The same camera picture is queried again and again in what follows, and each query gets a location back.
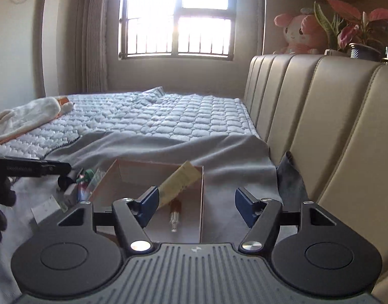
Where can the green snake plant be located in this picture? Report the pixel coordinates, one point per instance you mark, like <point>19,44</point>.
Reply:
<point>332,28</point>

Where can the grey blanket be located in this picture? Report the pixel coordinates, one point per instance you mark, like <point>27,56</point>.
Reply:
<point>228,162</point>

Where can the beige curtain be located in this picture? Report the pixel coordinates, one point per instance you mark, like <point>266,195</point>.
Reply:
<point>91,53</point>

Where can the pink leaf potted plant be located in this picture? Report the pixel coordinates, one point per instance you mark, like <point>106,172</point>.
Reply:
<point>363,35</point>

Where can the white travel plug adapter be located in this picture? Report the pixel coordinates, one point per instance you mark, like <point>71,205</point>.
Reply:
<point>70,196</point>

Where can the barred window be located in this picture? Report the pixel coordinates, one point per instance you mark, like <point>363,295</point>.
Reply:
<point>177,29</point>

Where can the white plush towel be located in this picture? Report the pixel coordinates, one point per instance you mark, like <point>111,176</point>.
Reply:
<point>22,119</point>

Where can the dark grey pillow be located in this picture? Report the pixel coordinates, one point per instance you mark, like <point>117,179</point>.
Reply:
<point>290,183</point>

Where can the quilted white mattress cover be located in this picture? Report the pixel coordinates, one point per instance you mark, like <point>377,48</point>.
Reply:
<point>152,113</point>

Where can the cream yellow tube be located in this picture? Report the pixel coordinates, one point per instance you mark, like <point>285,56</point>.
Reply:
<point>182,178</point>

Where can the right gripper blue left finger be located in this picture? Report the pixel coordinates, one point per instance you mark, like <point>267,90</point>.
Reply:
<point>131,216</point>

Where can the green plastic crank handle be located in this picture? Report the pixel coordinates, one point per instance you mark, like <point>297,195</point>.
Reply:
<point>85,176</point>

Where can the beige padded headboard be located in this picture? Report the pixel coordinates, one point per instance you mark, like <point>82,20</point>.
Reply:
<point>331,113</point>

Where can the pink cardboard box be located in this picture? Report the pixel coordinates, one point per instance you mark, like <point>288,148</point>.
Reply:
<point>130,179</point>

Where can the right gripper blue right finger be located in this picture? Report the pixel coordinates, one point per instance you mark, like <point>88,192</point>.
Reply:
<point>262,217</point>

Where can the pink blue toothpaste tube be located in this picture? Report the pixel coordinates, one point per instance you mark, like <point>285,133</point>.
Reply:
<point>81,185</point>

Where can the clear plastic bag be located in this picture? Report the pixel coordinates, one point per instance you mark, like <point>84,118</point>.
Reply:
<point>98,175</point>

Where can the pink bunny plush toy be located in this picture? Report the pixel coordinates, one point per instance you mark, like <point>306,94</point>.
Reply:
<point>303,33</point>

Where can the white rectangular product box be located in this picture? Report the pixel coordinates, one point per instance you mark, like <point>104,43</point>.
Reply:
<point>46,209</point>

